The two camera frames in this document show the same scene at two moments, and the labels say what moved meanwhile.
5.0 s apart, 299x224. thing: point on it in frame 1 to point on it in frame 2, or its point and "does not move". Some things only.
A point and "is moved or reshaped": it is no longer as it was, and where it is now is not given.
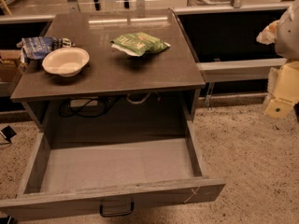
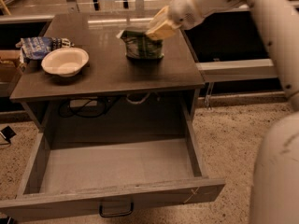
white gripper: (288, 36) to (184, 10)
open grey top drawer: (74, 177) does not move
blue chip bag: (36, 48) does not move
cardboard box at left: (12, 65) does not move
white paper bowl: (65, 62) does not move
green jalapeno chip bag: (138, 44) is moved or reshaped
